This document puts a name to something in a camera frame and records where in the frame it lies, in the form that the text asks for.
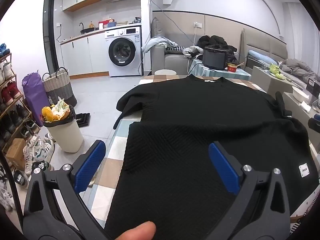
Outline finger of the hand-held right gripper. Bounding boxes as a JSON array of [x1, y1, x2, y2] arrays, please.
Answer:
[[275, 91, 293, 118]]

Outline black knit sweater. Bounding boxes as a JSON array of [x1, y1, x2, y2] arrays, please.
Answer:
[[114, 74, 319, 240]]

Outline white bowl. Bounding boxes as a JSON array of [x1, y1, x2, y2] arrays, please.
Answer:
[[292, 86, 311, 102]]

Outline black laptop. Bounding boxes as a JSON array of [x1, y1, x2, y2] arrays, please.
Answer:
[[202, 45, 229, 71]]

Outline cream trash bin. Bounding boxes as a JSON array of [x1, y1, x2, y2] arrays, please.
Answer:
[[41, 104, 84, 153]]

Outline shoe rack with shoes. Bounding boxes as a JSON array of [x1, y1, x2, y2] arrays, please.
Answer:
[[0, 42, 56, 212]]

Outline light blue cloth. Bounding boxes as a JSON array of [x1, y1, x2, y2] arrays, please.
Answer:
[[142, 37, 176, 54]]

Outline padded bed headboard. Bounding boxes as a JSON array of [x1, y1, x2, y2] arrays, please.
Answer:
[[240, 27, 288, 68]]

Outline side table with teal cloth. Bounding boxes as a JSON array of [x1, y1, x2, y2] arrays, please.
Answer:
[[189, 59, 252, 81]]

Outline grey duvet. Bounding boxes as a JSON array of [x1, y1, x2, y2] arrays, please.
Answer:
[[280, 58, 316, 81]]

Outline white washing machine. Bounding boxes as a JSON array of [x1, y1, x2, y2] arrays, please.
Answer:
[[104, 26, 143, 78]]

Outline woven laundry basket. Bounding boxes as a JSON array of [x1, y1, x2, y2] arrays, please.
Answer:
[[42, 67, 78, 107]]

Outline houndstooth cushion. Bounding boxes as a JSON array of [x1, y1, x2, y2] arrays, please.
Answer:
[[165, 46, 187, 55]]

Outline beige low partition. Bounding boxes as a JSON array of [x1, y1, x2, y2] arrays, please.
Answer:
[[251, 66, 320, 120]]

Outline black floor tray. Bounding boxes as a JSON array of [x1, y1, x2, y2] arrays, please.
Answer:
[[75, 113, 91, 128]]

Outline white hoodie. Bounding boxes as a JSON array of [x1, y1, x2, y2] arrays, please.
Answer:
[[182, 45, 204, 61]]

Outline person's left hand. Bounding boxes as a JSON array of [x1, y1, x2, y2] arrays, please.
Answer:
[[117, 221, 157, 240]]

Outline pile of black jackets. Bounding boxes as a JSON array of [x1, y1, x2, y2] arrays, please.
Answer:
[[197, 35, 240, 66]]

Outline grey sofa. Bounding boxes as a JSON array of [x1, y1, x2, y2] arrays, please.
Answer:
[[151, 44, 241, 76]]

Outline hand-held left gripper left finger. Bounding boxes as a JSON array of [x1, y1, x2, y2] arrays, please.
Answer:
[[23, 140, 108, 238]]

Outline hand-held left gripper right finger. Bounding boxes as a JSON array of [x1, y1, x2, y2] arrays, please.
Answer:
[[208, 141, 292, 240]]

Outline checkered tablecloth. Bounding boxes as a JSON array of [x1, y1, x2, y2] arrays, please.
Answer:
[[90, 74, 320, 232]]

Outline blue pillow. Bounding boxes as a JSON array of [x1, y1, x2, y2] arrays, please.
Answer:
[[248, 50, 278, 66]]

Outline yellow spiky husk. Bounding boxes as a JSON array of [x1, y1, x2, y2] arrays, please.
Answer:
[[41, 106, 54, 122]]

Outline white lower cabinets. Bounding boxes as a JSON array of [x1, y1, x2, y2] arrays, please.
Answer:
[[60, 31, 111, 79]]

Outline green cloth item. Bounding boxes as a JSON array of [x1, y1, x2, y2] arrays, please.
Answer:
[[269, 64, 284, 79]]

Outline grey pillow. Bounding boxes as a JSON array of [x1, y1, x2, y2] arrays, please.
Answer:
[[151, 17, 164, 39]]

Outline cardboard box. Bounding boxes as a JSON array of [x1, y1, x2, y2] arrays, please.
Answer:
[[5, 138, 27, 172]]

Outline black framed door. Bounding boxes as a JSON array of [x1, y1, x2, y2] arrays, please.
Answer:
[[43, 0, 59, 77]]

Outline white round stool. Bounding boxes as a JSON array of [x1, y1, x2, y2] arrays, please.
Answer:
[[154, 69, 178, 76]]

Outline wooden shoe rack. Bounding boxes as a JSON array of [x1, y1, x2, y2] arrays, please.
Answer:
[[0, 52, 38, 153]]

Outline purple bag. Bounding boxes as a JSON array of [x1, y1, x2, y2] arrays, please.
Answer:
[[21, 70, 52, 128]]

